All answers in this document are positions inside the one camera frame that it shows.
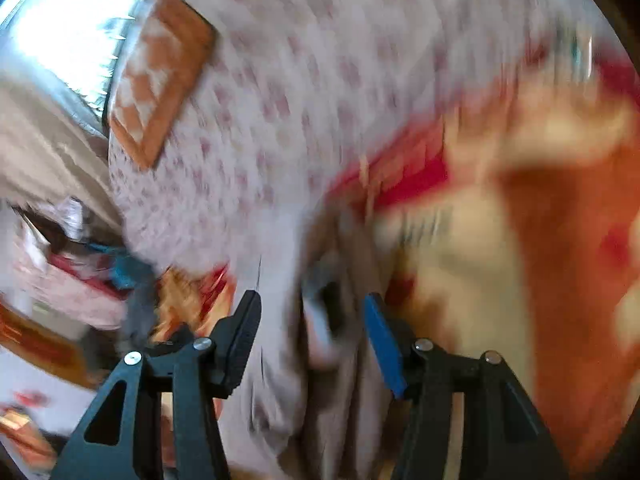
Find orange diamond pattern mat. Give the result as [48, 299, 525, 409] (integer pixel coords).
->
[107, 0, 219, 171]

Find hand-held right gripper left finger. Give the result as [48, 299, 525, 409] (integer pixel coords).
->
[50, 290, 263, 480]

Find floral bed sheet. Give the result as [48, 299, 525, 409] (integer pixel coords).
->
[107, 0, 601, 281]

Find bright window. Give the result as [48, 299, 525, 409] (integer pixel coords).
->
[0, 0, 166, 111]

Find grey cloth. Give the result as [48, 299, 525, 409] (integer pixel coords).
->
[121, 275, 162, 342]

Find red yellow orange blanket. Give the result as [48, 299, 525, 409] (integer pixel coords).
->
[150, 50, 640, 478]

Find beige knit cardigan striped cuffs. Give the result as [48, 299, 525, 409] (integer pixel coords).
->
[220, 200, 402, 480]

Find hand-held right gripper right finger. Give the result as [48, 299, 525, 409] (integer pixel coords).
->
[362, 292, 571, 480]

